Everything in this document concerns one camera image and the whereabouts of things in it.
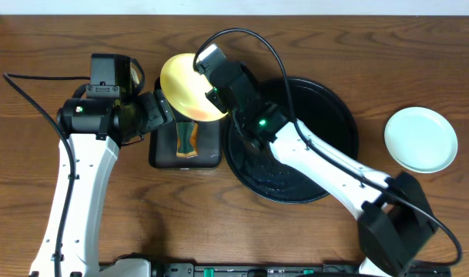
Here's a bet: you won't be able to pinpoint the rectangular black tray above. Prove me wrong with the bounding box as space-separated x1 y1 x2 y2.
149 78 222 169

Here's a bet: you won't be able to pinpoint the round black tray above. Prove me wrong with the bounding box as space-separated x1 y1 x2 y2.
222 77 359 204

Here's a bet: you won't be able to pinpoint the yellow plate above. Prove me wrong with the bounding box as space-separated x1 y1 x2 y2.
159 53 226 122

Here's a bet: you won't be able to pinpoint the light green plate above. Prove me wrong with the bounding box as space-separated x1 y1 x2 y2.
384 107 458 173

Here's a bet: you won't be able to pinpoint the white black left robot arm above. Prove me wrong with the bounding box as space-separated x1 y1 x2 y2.
29 89 173 276

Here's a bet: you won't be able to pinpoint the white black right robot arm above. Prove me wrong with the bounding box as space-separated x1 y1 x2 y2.
195 61 439 276

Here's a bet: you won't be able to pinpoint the orange green sponge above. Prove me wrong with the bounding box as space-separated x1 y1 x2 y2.
176 122 198 159

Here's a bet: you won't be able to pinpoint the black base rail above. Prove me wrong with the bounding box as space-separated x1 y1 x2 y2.
99 252 453 277

